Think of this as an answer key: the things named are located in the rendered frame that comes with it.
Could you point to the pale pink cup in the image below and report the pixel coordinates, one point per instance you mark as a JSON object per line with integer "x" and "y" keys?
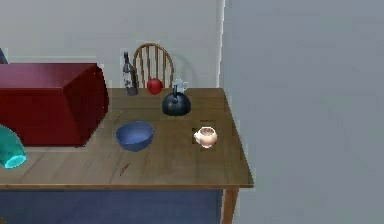
{"x": 206, "y": 136}

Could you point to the black kettle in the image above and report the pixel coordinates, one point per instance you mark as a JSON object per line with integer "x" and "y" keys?
{"x": 176, "y": 105}

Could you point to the red apple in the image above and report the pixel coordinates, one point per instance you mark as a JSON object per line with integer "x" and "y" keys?
{"x": 155, "y": 86}

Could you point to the brown wooden table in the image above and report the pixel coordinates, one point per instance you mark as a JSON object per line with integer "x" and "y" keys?
{"x": 173, "y": 166}

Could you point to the brown wooden chair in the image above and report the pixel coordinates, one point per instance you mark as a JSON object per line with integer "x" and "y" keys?
{"x": 154, "y": 65}

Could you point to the blue bowl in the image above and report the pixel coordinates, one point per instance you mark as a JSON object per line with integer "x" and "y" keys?
{"x": 134, "y": 136}

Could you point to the dark glass bottle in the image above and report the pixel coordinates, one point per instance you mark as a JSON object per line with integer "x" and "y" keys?
{"x": 129, "y": 78}

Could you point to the dark red box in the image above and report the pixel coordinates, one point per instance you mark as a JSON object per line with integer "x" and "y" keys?
{"x": 46, "y": 103}

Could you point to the teal vase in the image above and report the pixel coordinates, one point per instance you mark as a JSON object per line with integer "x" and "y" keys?
{"x": 9, "y": 150}

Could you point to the dark blue object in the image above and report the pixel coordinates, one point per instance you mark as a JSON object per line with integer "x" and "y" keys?
{"x": 2, "y": 57}

